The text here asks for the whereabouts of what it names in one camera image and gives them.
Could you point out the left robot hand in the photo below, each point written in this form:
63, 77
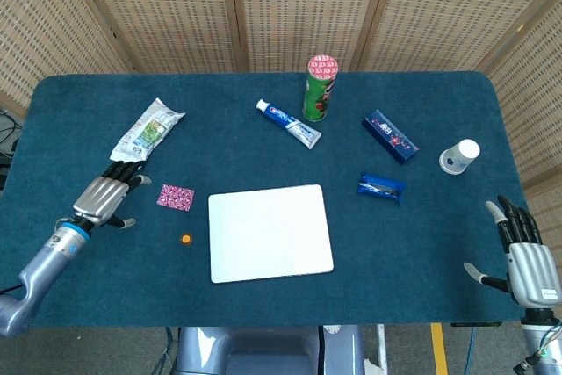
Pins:
98, 197

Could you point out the blue white toothpaste tube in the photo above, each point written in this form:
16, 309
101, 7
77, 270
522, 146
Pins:
290, 122

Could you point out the white snack bag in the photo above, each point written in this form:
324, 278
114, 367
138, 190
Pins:
147, 131

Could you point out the white rectangular board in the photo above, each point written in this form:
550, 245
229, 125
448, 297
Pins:
270, 234

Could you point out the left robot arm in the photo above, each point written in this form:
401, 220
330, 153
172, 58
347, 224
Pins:
41, 269

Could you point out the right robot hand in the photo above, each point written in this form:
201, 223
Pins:
524, 261

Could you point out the blue felt table mat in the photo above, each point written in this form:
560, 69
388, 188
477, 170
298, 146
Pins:
281, 296

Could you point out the dark blue long box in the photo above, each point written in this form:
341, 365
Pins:
390, 135

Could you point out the yellow floor tape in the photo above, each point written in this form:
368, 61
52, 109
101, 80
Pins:
439, 348

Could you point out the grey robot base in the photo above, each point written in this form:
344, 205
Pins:
270, 351

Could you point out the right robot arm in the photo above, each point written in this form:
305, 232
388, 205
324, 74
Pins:
542, 340

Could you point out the pink glitter square packet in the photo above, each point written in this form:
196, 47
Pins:
175, 197

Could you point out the woven bamboo folding screen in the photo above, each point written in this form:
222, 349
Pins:
281, 10

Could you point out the white paper cup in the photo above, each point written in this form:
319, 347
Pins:
458, 157

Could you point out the green chips can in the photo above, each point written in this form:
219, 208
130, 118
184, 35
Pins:
319, 89

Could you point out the blue snack bar wrapper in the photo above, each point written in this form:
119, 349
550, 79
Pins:
381, 187

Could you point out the small orange round token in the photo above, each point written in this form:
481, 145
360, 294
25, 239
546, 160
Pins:
186, 239

